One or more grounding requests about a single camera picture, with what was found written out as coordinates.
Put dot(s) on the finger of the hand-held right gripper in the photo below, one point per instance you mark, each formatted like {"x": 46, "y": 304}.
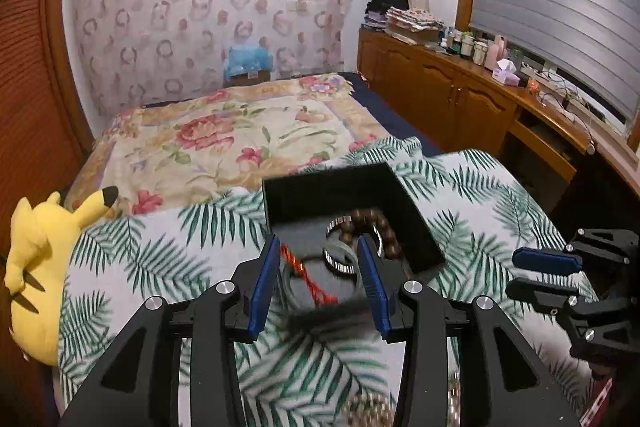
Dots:
{"x": 540, "y": 293}
{"x": 545, "y": 259}

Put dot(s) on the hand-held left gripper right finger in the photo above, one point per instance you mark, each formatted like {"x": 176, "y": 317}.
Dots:
{"x": 372, "y": 294}

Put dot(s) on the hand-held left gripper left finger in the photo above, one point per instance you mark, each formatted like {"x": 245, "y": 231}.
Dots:
{"x": 262, "y": 289}

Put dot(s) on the pale green jade bangle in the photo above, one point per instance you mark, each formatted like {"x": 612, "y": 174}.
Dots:
{"x": 291, "y": 288}

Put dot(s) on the black jewelry box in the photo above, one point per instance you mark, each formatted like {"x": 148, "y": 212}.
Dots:
{"x": 325, "y": 197}

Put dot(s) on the silver metal link bangle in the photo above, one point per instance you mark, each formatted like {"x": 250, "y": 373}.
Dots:
{"x": 340, "y": 265}

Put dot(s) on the green leaf print cloth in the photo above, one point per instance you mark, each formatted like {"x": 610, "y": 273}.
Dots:
{"x": 165, "y": 247}

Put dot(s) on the floral blanket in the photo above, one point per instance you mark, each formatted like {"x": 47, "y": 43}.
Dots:
{"x": 225, "y": 142}

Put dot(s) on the dark blue bedsheet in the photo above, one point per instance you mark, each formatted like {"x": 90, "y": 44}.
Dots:
{"x": 395, "y": 122}

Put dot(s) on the white power strip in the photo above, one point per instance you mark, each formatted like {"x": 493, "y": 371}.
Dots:
{"x": 537, "y": 71}

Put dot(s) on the pink tissue box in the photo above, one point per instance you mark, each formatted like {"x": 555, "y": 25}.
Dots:
{"x": 506, "y": 74}

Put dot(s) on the long wooden cabinet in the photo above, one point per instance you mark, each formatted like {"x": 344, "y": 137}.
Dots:
{"x": 450, "y": 87}

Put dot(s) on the brown cardboard box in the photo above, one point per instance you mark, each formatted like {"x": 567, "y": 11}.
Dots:
{"x": 247, "y": 79}

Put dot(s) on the row of toiletry bottles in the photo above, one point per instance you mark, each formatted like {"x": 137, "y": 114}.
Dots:
{"x": 480, "y": 52}

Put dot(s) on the yellow plush toy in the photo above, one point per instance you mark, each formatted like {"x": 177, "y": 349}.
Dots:
{"x": 35, "y": 267}

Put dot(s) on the blue plastic bag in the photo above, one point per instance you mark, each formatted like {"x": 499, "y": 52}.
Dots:
{"x": 245, "y": 61}

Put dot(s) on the patterned folded cloth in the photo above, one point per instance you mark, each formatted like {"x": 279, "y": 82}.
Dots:
{"x": 415, "y": 19}

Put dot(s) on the pile of dark clothes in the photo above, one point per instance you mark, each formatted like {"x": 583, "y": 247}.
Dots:
{"x": 382, "y": 9}

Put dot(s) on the brown slatted wooden wardrobe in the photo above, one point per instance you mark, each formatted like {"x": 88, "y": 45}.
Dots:
{"x": 30, "y": 107}

